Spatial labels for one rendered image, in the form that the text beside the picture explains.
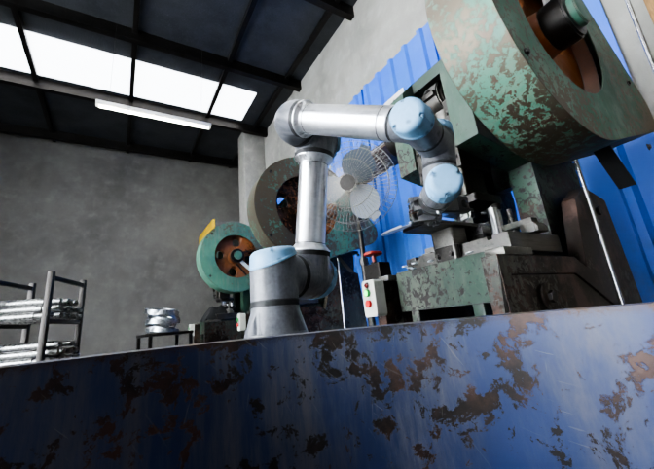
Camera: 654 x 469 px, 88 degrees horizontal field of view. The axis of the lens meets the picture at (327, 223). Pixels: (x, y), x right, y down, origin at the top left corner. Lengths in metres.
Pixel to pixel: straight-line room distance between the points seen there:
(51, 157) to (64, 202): 0.92
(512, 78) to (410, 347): 0.89
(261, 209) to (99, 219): 5.62
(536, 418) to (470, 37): 0.97
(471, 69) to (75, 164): 7.65
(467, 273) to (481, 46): 0.64
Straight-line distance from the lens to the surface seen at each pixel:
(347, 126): 0.79
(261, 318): 0.80
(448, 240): 1.26
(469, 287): 1.14
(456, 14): 1.15
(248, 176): 6.68
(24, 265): 7.65
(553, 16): 1.39
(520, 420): 0.29
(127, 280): 7.48
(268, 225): 2.38
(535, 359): 0.28
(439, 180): 0.76
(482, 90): 1.11
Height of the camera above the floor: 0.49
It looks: 16 degrees up
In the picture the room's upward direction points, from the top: 6 degrees counter-clockwise
